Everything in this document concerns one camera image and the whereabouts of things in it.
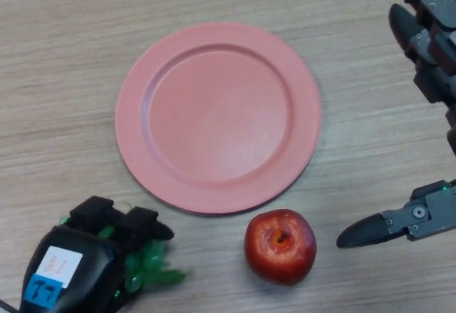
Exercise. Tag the red apple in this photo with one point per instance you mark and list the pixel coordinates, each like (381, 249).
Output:
(281, 252)

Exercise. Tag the pink round plate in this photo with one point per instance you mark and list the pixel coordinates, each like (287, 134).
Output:
(217, 117)

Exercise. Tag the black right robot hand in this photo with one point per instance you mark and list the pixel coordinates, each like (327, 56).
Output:
(434, 56)

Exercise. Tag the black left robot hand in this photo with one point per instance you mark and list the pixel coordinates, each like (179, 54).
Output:
(92, 266)

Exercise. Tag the green plastic grape bunch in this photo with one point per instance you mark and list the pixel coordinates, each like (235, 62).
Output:
(153, 259)

